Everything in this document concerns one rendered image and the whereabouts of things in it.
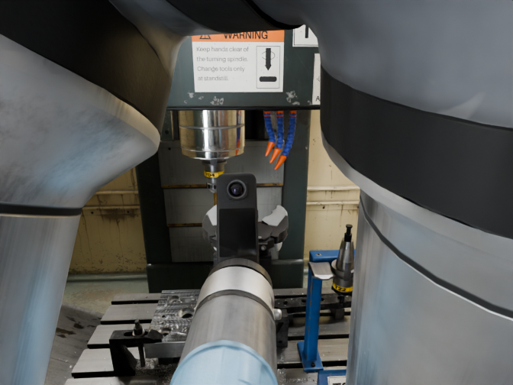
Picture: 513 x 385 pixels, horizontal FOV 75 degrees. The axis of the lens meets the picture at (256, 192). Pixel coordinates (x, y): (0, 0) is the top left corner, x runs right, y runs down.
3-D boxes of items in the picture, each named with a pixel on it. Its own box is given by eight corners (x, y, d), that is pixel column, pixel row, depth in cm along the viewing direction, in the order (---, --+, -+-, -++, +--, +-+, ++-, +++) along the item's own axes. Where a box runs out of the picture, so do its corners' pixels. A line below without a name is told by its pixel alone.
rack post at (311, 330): (324, 371, 89) (331, 275, 79) (303, 372, 89) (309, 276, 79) (315, 343, 98) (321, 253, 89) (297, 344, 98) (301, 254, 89)
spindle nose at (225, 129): (243, 145, 92) (242, 100, 88) (248, 159, 77) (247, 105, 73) (183, 147, 90) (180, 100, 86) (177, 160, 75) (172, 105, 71)
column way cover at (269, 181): (281, 260, 142) (284, 140, 126) (168, 264, 140) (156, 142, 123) (279, 255, 147) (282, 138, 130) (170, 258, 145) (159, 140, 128)
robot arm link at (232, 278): (189, 288, 29) (283, 289, 29) (199, 260, 34) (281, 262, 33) (195, 355, 32) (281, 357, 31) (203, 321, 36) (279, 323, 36)
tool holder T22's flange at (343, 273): (355, 268, 82) (356, 259, 81) (360, 283, 76) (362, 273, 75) (328, 267, 82) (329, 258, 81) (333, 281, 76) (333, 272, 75)
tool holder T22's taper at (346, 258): (353, 260, 80) (355, 235, 78) (356, 270, 76) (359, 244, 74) (333, 260, 80) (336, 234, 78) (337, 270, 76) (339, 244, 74)
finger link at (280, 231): (266, 222, 50) (238, 247, 42) (266, 211, 49) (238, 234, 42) (296, 228, 48) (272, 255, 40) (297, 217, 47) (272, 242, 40)
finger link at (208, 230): (196, 225, 48) (212, 253, 40) (195, 215, 48) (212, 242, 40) (227, 220, 50) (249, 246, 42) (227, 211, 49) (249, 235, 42)
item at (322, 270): (337, 280, 75) (337, 277, 75) (313, 281, 75) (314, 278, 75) (328, 264, 82) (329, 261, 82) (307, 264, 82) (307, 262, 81)
